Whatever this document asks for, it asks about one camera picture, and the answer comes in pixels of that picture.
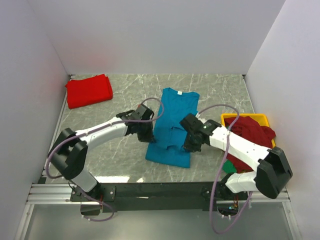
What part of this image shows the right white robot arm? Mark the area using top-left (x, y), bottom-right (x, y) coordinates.
top-left (180, 113), bottom-right (293, 199)

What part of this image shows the dark red t shirt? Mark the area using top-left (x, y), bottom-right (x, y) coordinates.
top-left (222, 116), bottom-right (276, 174)

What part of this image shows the yellow plastic bin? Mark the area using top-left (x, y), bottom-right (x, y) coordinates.
top-left (231, 113), bottom-right (276, 149)

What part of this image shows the black base beam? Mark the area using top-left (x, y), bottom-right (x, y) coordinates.
top-left (69, 182), bottom-right (251, 216)

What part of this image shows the folded red t shirt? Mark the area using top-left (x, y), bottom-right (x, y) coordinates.
top-left (65, 74), bottom-right (113, 109)

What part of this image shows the green t shirt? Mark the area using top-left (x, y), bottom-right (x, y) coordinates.
top-left (222, 160), bottom-right (237, 174)

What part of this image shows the aluminium frame rail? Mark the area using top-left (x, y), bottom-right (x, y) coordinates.
top-left (25, 184), bottom-right (291, 205)

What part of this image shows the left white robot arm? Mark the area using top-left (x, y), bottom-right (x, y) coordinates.
top-left (48, 104), bottom-right (155, 193)

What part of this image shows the blue t shirt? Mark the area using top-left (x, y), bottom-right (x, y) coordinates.
top-left (145, 87), bottom-right (200, 168)

